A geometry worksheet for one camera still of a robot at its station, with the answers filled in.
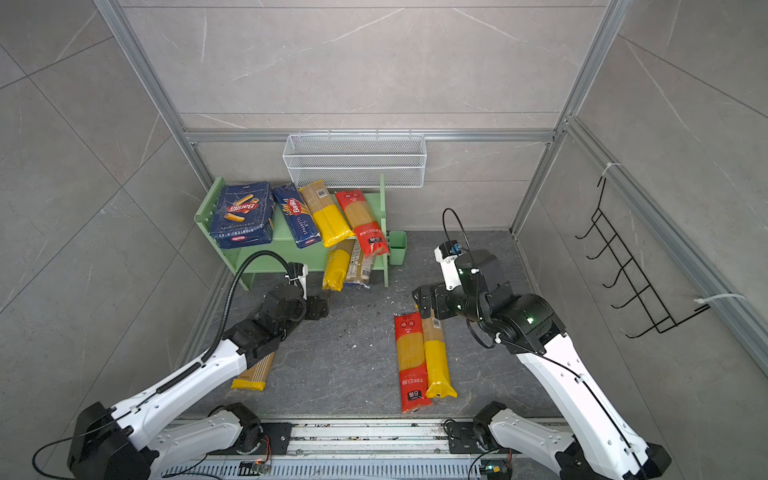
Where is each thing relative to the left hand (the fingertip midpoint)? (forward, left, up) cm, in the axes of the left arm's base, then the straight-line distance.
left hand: (321, 287), depth 80 cm
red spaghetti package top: (+10, -13, +11) cm, 20 cm away
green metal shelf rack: (+12, -16, -6) cm, 22 cm away
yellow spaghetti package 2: (-15, -31, -17) cm, 39 cm away
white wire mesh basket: (+45, -9, +10) cm, 47 cm away
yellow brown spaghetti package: (+16, -2, +10) cm, 19 cm away
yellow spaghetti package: (+11, -3, -4) cm, 12 cm away
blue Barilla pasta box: (+16, +21, +13) cm, 29 cm away
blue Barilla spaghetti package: (+16, +6, +11) cm, 20 cm away
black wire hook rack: (-7, -75, +12) cm, 76 cm away
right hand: (-9, -29, +12) cm, 33 cm away
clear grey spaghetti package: (+9, -10, -5) cm, 14 cm away
